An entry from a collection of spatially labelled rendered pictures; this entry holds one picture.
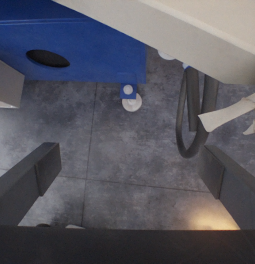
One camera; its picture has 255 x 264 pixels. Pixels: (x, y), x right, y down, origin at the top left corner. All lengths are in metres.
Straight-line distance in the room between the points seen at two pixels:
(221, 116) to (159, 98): 0.79
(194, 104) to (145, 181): 0.64
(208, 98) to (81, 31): 0.37
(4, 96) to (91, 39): 0.44
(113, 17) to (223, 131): 0.87
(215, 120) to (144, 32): 0.11
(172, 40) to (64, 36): 0.44
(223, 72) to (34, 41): 0.56
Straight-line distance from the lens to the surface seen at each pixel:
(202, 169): 0.17
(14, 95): 0.89
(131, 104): 0.93
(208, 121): 0.20
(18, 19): 0.58
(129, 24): 0.19
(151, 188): 0.94
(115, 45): 0.57
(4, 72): 0.86
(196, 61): 0.18
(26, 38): 0.65
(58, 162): 0.17
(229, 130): 1.01
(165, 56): 0.36
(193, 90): 0.36
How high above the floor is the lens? 0.93
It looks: 80 degrees down
